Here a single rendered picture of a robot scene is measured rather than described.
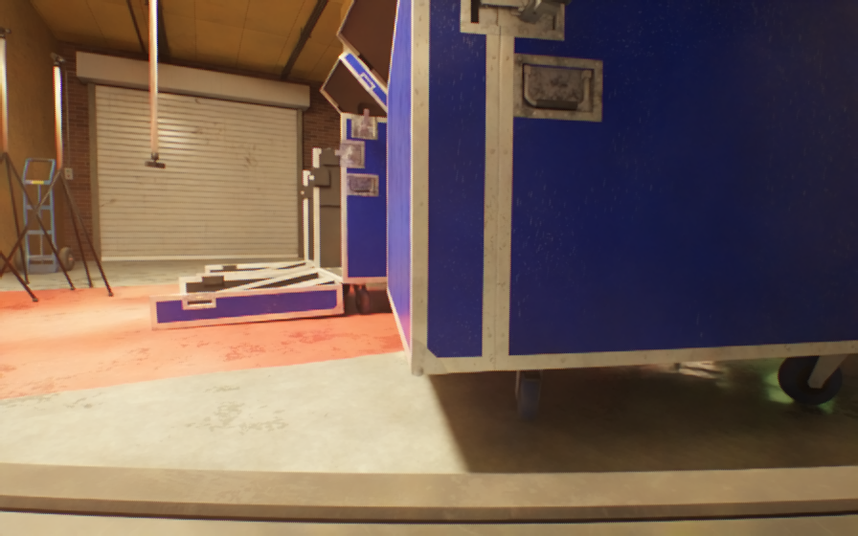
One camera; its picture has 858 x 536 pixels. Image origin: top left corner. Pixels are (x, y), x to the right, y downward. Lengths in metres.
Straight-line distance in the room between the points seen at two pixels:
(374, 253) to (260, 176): 6.04
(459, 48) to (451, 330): 0.45
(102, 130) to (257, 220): 2.55
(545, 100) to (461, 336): 0.41
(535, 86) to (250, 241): 7.34
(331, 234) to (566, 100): 2.30
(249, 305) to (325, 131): 6.68
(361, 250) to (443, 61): 1.44
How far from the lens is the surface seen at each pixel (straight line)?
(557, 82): 0.80
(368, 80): 3.43
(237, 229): 7.91
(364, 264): 2.08
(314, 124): 8.47
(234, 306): 2.03
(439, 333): 0.70
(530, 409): 0.91
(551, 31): 0.81
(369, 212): 2.08
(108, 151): 8.09
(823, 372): 1.33
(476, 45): 0.76
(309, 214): 3.93
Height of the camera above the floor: 0.39
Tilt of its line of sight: 4 degrees down
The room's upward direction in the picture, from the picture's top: straight up
